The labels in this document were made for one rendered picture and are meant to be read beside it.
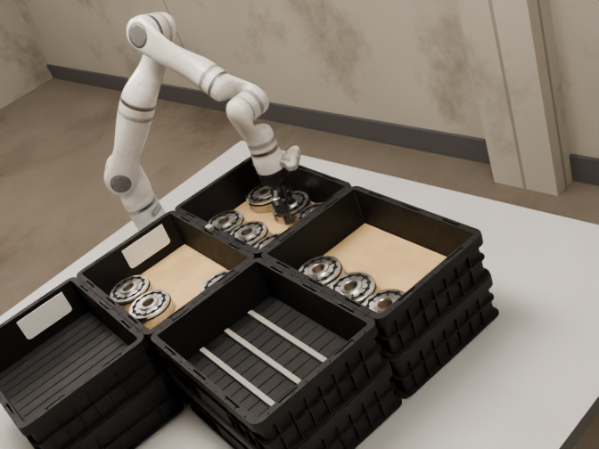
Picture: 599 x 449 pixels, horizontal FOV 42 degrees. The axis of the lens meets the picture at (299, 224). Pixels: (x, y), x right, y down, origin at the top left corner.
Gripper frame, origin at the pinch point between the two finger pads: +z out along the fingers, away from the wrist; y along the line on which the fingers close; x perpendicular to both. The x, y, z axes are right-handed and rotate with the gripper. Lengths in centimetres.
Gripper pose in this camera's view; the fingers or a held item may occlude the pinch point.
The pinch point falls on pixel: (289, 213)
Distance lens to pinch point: 198.6
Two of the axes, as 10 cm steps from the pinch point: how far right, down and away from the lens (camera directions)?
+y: -1.0, 5.8, -8.1
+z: 3.1, 7.9, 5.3
